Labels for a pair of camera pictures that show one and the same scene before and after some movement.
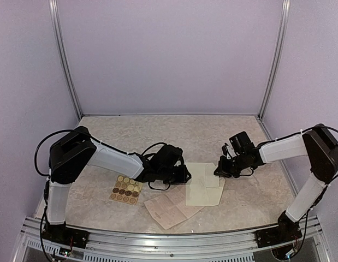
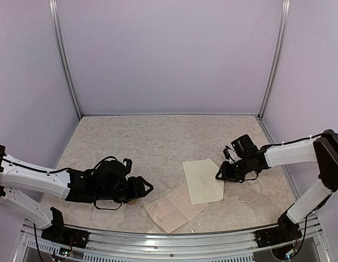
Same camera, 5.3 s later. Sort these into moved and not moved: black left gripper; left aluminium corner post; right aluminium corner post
Moved: black left gripper
Not moved: left aluminium corner post; right aluminium corner post
